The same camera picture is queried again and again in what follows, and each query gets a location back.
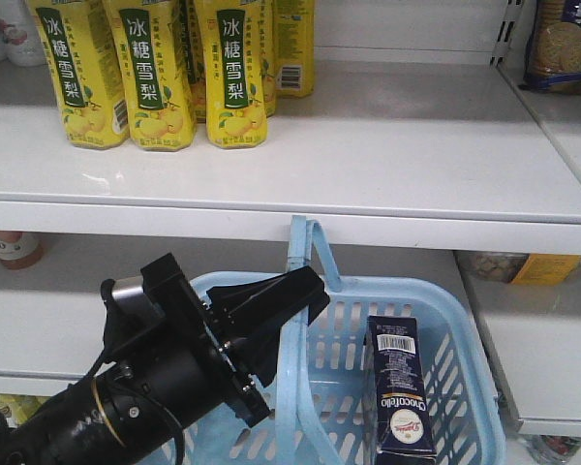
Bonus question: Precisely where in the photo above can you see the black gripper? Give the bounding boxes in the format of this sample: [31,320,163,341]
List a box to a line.
[140,254,329,427]

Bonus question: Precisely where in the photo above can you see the light blue plastic shopping basket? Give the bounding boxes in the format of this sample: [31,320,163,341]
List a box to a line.
[185,216,505,464]

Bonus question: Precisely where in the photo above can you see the dark blue Chocofello cookie box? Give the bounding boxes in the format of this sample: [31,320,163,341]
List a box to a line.
[362,316,437,464]

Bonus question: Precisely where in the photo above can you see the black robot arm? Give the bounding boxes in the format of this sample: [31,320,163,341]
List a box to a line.
[0,254,329,464]

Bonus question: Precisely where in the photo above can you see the yellow pear drink bottle right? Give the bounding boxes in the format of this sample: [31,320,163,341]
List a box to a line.
[195,1,267,149]

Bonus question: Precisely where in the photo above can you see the yellow pear drink bottle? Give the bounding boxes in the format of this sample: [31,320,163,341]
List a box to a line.
[26,1,129,149]
[195,1,267,149]
[103,0,197,151]

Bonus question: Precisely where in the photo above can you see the white store shelving unit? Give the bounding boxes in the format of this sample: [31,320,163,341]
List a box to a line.
[0,0,581,437]

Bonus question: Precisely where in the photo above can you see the yellow pear drink bottle middle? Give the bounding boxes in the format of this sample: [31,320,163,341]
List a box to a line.
[103,0,197,151]

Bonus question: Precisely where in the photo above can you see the yellow pear drink bottle left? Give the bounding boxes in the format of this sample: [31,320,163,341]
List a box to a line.
[26,1,129,149]

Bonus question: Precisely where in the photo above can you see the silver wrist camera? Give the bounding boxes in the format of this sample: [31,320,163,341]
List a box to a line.
[110,276,165,329]

